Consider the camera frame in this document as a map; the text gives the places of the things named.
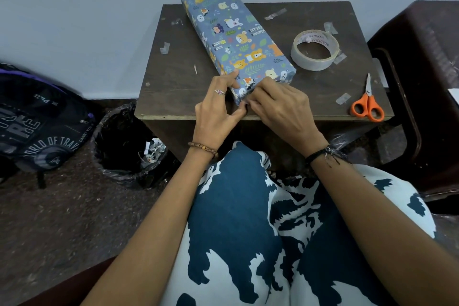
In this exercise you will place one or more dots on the person's right forearm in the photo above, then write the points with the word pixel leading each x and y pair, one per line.
pixel 387 237

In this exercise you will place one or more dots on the teal white patterned trousers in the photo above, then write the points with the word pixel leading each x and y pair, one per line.
pixel 236 223

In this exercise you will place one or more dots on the person's right hand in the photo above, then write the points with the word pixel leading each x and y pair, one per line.
pixel 287 112

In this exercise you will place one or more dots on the dark red seat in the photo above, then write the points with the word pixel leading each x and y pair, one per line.
pixel 71 288

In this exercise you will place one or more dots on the person's left forearm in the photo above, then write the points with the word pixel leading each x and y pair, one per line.
pixel 150 237

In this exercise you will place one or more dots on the brown plastic stool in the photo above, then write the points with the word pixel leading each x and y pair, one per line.
pixel 430 130

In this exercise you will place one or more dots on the small dark wooden table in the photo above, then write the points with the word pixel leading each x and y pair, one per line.
pixel 168 94

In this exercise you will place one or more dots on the crumpled paper scraps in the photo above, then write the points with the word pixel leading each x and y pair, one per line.
pixel 152 151

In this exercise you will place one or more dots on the black purple backpack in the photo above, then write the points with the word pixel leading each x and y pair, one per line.
pixel 36 126

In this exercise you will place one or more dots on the black lined trash bin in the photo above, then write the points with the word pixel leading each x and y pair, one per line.
pixel 114 151

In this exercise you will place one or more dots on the crumpled clear tape piece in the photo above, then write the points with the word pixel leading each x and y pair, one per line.
pixel 275 14

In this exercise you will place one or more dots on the person's left hand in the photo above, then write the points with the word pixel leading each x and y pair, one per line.
pixel 211 123

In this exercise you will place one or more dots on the clear tape roll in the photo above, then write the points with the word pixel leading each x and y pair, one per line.
pixel 297 60

